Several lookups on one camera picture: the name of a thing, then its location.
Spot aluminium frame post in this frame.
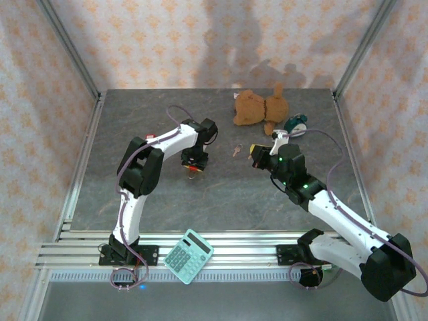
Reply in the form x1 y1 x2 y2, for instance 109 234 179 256
332 0 401 101
36 0 103 101

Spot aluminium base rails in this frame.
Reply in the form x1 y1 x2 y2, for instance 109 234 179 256
35 229 402 270

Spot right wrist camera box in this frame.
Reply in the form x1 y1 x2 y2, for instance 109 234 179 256
271 129 289 156

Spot aluminium table side rail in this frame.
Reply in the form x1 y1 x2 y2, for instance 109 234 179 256
332 90 384 240
53 90 108 241

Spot teal alarm clock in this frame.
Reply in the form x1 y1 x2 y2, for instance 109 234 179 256
284 113 308 138

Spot brown teddy bear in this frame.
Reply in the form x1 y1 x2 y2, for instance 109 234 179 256
233 82 290 136

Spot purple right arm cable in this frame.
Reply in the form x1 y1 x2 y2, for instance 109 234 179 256
284 128 428 298

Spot teal calculator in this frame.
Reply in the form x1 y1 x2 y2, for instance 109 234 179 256
163 228 215 286

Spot grey slotted cable duct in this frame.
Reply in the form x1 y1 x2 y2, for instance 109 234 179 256
48 270 368 284

